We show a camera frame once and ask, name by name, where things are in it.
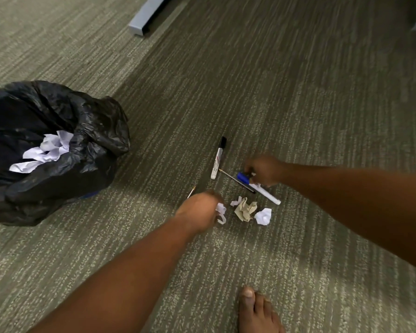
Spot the person's right forearm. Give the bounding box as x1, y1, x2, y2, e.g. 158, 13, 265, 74
279, 162, 416, 274

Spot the person's right hand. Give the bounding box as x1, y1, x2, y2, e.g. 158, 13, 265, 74
243, 154, 289, 188

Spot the black trash bag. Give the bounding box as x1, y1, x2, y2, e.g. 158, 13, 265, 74
0, 80, 131, 228

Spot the person's left hand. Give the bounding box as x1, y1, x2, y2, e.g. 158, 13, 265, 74
174, 189, 226, 236

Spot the white crumpled paper ball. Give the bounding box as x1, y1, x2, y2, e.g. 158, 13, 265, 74
254, 207, 273, 227

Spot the person's bare foot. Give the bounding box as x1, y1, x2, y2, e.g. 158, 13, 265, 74
237, 286, 287, 333

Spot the black capped white marker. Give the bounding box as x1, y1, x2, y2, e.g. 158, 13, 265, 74
210, 136, 227, 180

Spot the person's left forearm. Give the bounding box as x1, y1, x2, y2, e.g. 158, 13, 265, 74
27, 216, 197, 333

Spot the white paper strip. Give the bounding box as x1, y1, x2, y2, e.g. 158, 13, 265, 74
214, 202, 227, 225

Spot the crumpled white paper in bag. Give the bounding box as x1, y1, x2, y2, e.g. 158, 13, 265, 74
9, 130, 74, 173

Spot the blue capped white marker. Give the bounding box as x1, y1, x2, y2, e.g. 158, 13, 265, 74
237, 172, 281, 206

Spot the thin black pen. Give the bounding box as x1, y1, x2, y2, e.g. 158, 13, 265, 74
218, 168, 257, 195

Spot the beige crumpled paper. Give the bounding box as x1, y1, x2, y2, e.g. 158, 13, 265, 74
234, 196, 258, 223

